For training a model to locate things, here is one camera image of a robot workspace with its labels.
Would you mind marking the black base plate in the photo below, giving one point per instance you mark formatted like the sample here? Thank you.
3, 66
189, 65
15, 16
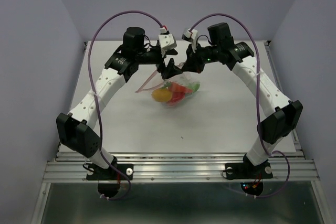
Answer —
246, 170
96, 173

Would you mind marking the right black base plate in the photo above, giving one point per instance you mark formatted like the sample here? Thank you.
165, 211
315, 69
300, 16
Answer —
246, 170

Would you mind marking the light green toy gourd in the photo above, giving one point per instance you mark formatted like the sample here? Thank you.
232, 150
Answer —
193, 87

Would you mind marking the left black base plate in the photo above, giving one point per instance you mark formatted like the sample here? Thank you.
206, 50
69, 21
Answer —
96, 173

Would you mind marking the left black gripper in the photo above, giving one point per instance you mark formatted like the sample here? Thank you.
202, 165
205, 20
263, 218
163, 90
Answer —
170, 70

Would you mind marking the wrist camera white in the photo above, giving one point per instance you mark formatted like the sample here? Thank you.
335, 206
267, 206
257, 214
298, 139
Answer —
167, 44
191, 35

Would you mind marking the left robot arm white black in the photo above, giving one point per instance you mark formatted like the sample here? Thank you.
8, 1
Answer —
76, 128

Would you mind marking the orange toy carrot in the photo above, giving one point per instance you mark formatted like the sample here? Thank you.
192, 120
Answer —
175, 87

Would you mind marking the clear zip top bag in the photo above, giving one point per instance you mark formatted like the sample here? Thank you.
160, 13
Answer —
155, 81

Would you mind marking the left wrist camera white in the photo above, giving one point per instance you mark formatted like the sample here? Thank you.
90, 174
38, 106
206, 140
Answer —
167, 44

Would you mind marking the red toy bell pepper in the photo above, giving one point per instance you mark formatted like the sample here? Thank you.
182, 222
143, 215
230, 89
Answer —
176, 98

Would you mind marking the yellow toy potato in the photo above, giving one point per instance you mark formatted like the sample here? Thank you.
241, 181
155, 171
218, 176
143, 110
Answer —
162, 95

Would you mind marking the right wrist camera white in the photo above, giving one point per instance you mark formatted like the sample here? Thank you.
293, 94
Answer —
191, 35

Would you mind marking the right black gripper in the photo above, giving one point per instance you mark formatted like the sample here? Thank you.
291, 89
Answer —
192, 63

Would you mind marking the aluminium frame rail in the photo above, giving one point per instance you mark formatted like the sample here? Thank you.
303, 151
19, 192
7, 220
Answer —
178, 167

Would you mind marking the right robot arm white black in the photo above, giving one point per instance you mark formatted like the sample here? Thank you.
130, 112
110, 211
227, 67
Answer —
281, 113

